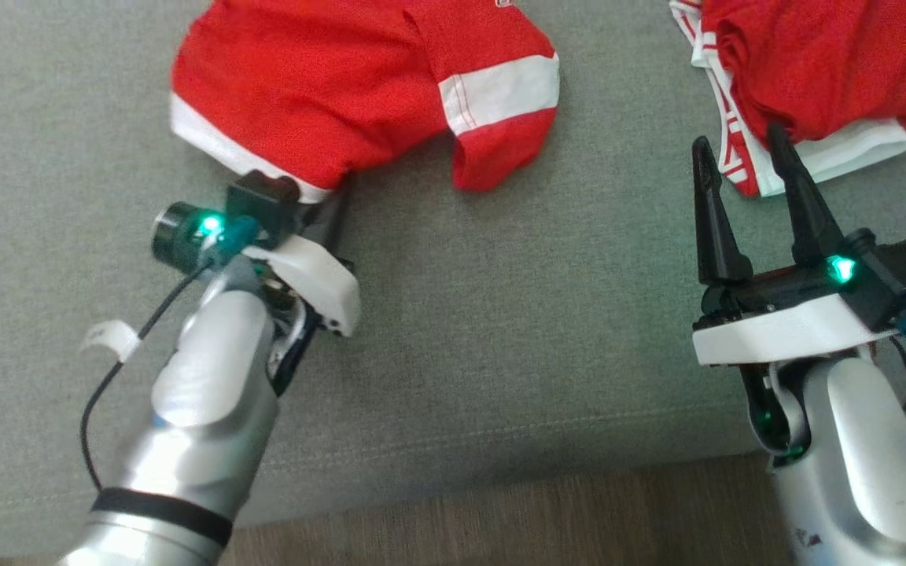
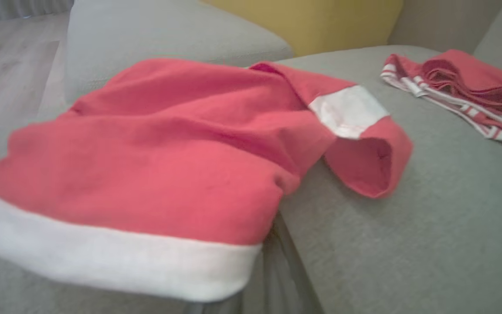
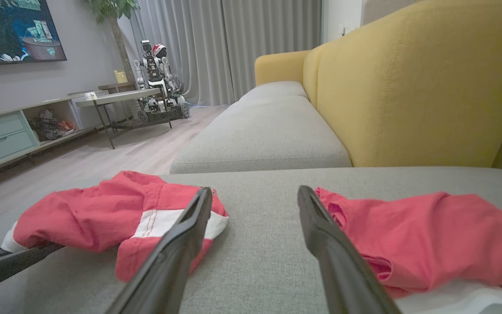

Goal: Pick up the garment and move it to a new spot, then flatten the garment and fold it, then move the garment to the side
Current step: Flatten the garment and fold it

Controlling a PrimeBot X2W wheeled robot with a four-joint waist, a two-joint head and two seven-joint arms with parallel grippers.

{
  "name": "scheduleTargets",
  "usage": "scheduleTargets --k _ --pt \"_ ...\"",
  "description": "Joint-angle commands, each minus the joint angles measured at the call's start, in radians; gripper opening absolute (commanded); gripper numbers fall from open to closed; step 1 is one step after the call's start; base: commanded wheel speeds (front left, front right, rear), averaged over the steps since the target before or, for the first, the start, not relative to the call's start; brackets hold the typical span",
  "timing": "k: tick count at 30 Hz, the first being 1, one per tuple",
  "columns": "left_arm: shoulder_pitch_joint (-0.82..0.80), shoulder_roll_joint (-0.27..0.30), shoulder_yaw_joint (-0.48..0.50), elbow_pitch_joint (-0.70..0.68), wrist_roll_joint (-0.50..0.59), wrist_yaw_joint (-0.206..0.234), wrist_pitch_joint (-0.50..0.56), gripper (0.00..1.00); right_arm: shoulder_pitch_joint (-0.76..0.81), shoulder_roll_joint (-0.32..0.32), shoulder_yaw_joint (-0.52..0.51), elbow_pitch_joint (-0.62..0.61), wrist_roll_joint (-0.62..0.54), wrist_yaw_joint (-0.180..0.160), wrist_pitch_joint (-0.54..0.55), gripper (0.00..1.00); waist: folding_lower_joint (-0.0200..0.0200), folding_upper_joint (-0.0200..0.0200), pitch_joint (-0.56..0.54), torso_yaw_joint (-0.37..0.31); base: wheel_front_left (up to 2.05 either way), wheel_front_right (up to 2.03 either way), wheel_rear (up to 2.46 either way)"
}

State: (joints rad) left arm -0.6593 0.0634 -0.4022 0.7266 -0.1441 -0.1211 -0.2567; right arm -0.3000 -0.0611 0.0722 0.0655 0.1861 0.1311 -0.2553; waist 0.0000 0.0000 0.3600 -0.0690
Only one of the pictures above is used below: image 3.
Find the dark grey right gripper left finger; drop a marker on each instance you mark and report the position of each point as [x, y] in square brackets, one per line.
[177, 253]

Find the grey coffee table black legs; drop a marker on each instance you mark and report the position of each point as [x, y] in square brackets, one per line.
[116, 97]

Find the large grey sofa seat cushion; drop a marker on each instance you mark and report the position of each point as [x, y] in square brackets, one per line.
[268, 226]

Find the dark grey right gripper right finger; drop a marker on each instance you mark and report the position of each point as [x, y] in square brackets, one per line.
[338, 261]

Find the red jersey shirt white sleeves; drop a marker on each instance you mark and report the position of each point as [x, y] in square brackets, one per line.
[429, 226]

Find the green potted plant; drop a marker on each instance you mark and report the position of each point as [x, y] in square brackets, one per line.
[111, 8]

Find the wall mounted television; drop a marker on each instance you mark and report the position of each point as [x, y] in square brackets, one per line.
[11, 30]

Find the yellow sofa backrest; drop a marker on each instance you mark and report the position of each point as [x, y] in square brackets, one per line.
[408, 87]

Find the grey window curtain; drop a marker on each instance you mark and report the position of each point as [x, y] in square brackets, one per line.
[255, 43]

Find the red shorts with white stripe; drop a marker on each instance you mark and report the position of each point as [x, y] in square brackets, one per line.
[81, 209]

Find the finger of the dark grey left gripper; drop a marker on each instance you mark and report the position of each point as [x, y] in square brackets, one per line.
[2, 266]

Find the white black wheeled robot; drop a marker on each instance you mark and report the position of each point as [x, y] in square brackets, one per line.
[159, 78]

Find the white wall outlet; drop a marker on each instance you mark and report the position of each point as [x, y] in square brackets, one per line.
[345, 30]

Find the clutter pile in cabinet shelf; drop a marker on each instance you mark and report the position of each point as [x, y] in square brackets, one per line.
[48, 126]

